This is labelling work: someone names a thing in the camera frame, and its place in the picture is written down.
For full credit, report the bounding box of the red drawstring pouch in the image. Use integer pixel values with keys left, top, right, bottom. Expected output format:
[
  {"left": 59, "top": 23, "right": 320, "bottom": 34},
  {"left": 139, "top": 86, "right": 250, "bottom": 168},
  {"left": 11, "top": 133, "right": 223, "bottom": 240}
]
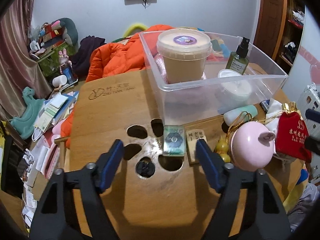
[{"left": 275, "top": 102, "right": 312, "bottom": 163}]

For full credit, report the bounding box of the white cloth pouch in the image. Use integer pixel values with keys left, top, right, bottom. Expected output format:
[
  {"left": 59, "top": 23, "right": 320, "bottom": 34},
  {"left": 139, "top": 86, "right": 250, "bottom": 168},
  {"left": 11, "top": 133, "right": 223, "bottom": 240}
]
[{"left": 265, "top": 98, "right": 283, "bottom": 134}]

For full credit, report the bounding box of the blue staple box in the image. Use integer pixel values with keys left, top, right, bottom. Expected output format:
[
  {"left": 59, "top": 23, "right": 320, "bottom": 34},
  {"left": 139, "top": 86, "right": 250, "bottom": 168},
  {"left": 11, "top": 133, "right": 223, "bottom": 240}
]
[{"left": 259, "top": 100, "right": 270, "bottom": 113}]

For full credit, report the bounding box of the green spray bottle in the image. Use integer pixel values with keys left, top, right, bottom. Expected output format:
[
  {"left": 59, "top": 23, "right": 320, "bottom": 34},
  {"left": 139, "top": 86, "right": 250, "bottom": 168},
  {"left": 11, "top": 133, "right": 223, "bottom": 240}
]
[{"left": 226, "top": 37, "right": 249, "bottom": 75}]

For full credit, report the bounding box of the beige tub with lid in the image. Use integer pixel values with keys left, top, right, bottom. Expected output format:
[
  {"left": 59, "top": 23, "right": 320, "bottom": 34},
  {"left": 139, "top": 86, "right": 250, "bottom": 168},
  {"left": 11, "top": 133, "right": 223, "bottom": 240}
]
[{"left": 156, "top": 28, "right": 213, "bottom": 84}]

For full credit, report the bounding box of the pink round lidded container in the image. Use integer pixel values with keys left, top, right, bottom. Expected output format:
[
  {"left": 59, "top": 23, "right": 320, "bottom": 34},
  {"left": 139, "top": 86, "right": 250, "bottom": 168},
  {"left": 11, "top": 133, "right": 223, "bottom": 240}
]
[{"left": 229, "top": 121, "right": 276, "bottom": 172}]

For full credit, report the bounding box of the yellow gourd charm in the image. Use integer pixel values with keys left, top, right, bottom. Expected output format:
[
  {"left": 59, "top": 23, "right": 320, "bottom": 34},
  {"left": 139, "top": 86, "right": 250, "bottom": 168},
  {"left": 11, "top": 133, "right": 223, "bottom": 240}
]
[{"left": 214, "top": 135, "right": 231, "bottom": 163}]

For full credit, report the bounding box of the teal dinosaur rocking toy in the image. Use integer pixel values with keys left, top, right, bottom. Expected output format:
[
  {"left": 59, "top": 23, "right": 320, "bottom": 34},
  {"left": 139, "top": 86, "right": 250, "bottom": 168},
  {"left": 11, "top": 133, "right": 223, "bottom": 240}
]
[{"left": 10, "top": 87, "right": 44, "bottom": 140}]

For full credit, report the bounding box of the stack of papers and books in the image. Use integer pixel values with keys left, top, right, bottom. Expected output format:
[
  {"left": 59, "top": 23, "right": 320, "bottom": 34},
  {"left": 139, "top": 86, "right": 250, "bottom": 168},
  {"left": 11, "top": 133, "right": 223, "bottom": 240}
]
[{"left": 34, "top": 92, "right": 79, "bottom": 132}]

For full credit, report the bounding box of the mint green tube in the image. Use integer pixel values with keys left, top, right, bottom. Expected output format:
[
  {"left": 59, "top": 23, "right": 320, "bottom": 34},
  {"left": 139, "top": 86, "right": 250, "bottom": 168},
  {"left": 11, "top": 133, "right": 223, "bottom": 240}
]
[{"left": 223, "top": 105, "right": 258, "bottom": 126}]

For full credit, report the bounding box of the wooden stamp block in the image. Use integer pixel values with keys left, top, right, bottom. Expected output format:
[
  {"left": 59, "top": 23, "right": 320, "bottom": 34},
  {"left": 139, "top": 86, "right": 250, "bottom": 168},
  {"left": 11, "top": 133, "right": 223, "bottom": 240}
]
[{"left": 185, "top": 128, "right": 208, "bottom": 165}]

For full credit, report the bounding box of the green card pack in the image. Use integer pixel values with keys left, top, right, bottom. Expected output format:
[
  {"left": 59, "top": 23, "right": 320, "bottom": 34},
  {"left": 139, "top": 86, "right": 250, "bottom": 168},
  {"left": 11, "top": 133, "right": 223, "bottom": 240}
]
[{"left": 163, "top": 125, "right": 186, "bottom": 157}]

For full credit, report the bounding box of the white mug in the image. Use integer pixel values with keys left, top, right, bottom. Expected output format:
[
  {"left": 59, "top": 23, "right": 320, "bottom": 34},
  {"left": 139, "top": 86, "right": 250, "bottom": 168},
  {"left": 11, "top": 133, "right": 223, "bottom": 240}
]
[{"left": 52, "top": 75, "right": 68, "bottom": 88}]

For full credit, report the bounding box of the white round jar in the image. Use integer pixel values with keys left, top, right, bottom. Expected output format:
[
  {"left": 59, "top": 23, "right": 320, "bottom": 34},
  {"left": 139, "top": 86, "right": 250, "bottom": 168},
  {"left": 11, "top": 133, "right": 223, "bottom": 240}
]
[{"left": 218, "top": 80, "right": 252, "bottom": 106}]

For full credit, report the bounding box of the pink bunny water bottle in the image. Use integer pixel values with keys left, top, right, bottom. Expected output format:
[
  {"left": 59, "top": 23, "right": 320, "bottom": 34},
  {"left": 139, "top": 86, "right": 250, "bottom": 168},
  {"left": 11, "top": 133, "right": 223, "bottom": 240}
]
[{"left": 59, "top": 48, "right": 75, "bottom": 83}]

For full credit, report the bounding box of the striped pink curtain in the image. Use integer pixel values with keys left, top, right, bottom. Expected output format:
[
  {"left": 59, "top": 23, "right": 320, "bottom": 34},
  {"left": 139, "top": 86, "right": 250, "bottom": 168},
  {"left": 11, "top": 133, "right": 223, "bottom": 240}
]
[{"left": 1, "top": 0, "right": 52, "bottom": 120}]

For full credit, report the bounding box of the green storage box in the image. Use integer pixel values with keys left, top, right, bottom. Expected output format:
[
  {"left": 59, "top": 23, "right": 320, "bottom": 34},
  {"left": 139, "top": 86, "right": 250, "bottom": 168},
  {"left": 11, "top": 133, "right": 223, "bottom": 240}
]
[{"left": 37, "top": 42, "right": 76, "bottom": 77}]

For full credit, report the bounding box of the dark purple garment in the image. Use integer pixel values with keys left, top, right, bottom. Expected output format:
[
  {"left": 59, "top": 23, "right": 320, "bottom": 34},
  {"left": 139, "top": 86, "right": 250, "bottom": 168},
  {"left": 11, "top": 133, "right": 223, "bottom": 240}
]
[{"left": 71, "top": 36, "right": 105, "bottom": 79}]

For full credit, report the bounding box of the clear plastic storage bin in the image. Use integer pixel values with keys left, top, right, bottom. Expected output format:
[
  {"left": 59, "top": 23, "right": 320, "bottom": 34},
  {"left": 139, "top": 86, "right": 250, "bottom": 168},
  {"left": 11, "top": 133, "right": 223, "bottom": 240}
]
[{"left": 139, "top": 31, "right": 287, "bottom": 125}]

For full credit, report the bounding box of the orange puffer jacket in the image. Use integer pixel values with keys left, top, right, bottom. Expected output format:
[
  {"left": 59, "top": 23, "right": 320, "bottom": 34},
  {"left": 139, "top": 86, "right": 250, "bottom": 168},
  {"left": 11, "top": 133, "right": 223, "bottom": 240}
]
[{"left": 85, "top": 24, "right": 175, "bottom": 83}]

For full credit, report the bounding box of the pile of plush toys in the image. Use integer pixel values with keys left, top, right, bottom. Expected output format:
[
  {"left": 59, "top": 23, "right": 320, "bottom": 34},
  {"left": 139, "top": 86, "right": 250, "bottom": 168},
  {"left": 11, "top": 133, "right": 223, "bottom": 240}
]
[{"left": 28, "top": 17, "right": 78, "bottom": 53}]

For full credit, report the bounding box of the yellow foam hoop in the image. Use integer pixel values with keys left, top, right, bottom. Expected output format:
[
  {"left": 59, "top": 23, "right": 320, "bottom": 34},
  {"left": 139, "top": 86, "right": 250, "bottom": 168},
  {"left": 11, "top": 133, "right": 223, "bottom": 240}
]
[{"left": 123, "top": 23, "right": 148, "bottom": 37}]

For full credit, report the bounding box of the wooden door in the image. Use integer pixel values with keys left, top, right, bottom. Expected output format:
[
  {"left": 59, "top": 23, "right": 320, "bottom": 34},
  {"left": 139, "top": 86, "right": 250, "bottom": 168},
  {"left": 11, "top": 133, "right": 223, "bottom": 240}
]
[{"left": 254, "top": 0, "right": 287, "bottom": 60}]

